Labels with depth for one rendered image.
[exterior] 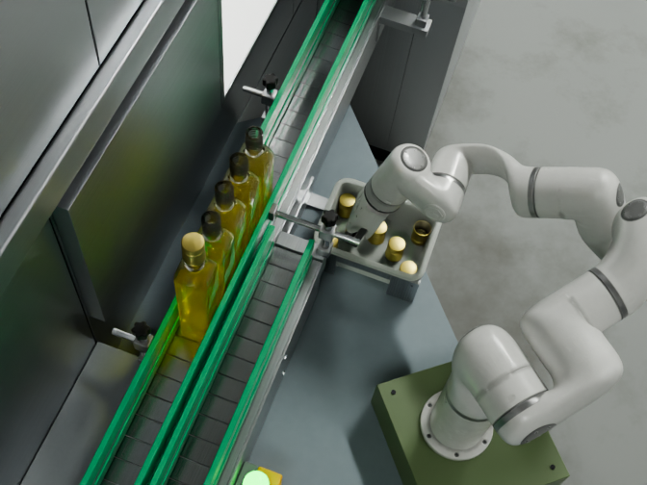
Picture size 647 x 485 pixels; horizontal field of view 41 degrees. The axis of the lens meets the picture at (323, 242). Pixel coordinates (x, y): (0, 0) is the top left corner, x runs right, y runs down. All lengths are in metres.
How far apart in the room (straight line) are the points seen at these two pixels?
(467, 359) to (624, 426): 1.37
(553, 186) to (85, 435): 0.85
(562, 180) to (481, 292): 1.25
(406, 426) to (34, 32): 0.91
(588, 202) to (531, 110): 1.67
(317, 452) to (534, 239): 1.38
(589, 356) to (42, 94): 0.79
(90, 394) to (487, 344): 0.66
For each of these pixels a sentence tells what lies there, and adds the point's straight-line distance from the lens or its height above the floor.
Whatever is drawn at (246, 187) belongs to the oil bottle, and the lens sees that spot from 1.43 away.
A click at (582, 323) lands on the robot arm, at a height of 1.19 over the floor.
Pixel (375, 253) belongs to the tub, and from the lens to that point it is 1.75.
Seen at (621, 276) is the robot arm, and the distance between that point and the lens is 1.30.
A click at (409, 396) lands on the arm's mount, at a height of 0.84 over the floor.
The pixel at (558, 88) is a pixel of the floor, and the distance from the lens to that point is 3.17.
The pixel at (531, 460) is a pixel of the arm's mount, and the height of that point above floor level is 0.84.
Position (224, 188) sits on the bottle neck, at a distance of 1.38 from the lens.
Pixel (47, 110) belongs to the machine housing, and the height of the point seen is 1.45.
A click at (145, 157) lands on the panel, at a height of 1.18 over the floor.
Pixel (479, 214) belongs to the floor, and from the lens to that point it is 2.78.
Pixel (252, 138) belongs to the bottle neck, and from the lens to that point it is 1.42.
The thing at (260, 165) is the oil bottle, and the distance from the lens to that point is 1.46.
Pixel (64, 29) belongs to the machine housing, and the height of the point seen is 1.52.
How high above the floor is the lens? 2.28
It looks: 60 degrees down
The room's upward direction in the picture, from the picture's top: 9 degrees clockwise
